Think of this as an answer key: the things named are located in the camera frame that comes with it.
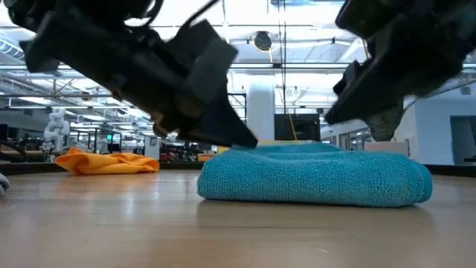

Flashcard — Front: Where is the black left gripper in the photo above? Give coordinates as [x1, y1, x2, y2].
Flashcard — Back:
[19, 10, 239, 141]

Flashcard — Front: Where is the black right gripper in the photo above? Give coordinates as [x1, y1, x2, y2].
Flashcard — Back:
[324, 0, 476, 126]

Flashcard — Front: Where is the blue microfiber towel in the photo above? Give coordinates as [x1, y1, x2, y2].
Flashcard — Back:
[196, 142, 434, 208]

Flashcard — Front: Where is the orange microfiber towel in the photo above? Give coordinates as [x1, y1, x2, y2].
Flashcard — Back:
[55, 147, 161, 176]

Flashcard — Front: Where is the white building column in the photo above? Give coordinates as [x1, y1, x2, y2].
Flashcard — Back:
[247, 80, 275, 141]

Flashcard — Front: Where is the potted plant in white pot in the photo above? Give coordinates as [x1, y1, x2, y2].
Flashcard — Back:
[363, 99, 411, 154]

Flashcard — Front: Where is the black rectangular screen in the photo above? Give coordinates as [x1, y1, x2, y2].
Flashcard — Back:
[274, 113, 321, 141]

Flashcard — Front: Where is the white cabinet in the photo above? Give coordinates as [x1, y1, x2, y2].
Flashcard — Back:
[144, 134, 161, 161]

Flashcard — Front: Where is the black distant rig frame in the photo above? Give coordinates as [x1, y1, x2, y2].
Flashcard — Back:
[226, 92, 248, 121]

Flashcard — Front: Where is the thin yellow hanging cable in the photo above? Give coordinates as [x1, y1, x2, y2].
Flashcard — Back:
[286, 110, 298, 141]

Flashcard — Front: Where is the black vertical ceiling cable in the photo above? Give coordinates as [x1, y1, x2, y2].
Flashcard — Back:
[277, 0, 287, 115]

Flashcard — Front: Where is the round black overhead camera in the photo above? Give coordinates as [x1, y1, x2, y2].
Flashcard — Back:
[252, 31, 273, 53]

